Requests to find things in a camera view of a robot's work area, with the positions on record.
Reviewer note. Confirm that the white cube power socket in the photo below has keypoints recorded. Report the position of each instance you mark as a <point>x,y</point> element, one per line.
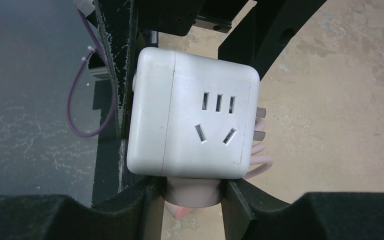
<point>192,116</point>

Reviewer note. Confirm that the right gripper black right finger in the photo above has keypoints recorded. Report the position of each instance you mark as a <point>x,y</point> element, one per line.
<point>252,214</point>

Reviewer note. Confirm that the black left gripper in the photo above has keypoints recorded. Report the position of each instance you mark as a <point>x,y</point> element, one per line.
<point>256,41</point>

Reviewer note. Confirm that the pink round socket with cord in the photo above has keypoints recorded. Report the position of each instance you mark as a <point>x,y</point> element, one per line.
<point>195,192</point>

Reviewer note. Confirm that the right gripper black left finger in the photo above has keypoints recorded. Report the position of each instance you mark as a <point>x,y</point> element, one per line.
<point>136,213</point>

